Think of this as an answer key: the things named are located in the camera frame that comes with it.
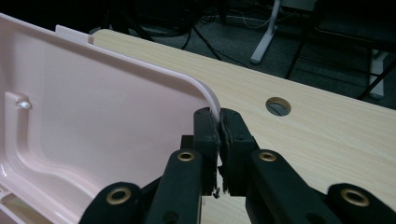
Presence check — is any black chair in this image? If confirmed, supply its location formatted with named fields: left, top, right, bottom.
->
left=284, top=0, right=396, bottom=101

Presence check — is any white desk leg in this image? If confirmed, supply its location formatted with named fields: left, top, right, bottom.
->
left=368, top=49, right=390, bottom=101
left=249, top=0, right=282, bottom=65

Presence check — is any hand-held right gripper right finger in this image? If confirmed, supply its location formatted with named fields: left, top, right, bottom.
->
left=218, top=107, right=261, bottom=198

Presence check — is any pink plastic storage box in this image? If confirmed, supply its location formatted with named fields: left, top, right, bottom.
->
left=0, top=12, right=222, bottom=224

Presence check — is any black floor cable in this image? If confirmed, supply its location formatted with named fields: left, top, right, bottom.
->
left=181, top=24, right=250, bottom=69

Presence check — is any white floor cable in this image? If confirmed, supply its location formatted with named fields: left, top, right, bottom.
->
left=228, top=8, right=276, bottom=30

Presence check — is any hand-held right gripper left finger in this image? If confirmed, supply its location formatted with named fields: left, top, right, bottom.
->
left=180, top=106, right=220, bottom=198

